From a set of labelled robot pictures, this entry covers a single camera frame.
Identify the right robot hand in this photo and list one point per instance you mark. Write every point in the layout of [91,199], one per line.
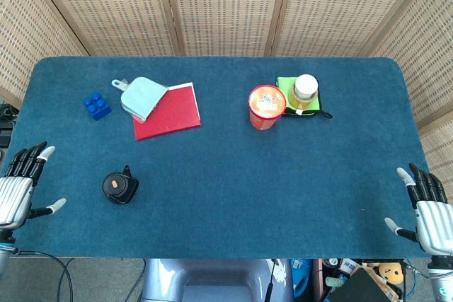
[431,217]

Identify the orange instant noodle cup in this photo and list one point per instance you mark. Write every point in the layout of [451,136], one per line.
[266,107]

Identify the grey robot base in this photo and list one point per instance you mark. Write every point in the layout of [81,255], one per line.
[216,280]

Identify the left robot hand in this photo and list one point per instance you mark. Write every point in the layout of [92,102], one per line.
[14,196]

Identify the blue toy building block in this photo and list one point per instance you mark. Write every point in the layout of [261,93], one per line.
[97,106]

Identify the white-lidded glass jar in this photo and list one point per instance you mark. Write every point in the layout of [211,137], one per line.
[304,91]

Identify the green and black pot holder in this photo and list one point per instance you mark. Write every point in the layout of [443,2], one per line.
[308,105]

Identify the blue table cloth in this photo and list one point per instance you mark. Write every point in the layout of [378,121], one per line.
[226,181]

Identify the black box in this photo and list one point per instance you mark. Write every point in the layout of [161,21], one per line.
[361,288]

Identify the black teapot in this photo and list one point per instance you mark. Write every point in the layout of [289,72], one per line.
[122,187]

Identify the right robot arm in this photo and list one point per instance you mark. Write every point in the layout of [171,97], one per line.
[440,277]

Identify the woven folding screen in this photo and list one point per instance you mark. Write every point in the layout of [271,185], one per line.
[226,5]

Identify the red notebook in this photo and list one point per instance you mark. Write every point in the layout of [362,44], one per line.
[170,114]

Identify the blue plastic bottle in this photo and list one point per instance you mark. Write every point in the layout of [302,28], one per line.
[301,275]

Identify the yellow smiley plush toy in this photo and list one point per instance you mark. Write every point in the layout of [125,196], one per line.
[390,272]

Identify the light blue dustpan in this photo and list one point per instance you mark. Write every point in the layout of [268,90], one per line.
[141,97]

